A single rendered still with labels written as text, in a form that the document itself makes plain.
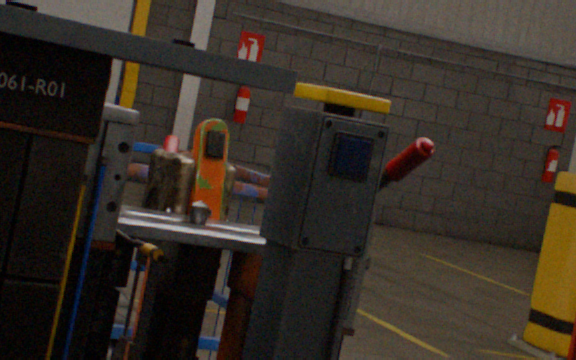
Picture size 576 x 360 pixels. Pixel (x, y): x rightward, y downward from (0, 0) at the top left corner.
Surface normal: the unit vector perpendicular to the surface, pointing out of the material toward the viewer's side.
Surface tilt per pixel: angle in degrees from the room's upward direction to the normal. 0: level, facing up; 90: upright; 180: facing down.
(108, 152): 90
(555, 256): 90
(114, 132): 90
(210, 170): 78
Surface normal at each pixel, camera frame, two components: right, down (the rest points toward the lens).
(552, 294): -0.91, -0.16
